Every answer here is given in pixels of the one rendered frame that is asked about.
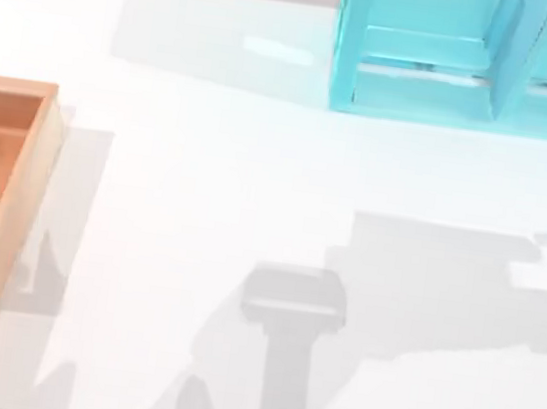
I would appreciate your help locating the light blue rack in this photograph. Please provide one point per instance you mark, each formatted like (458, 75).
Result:
(418, 97)

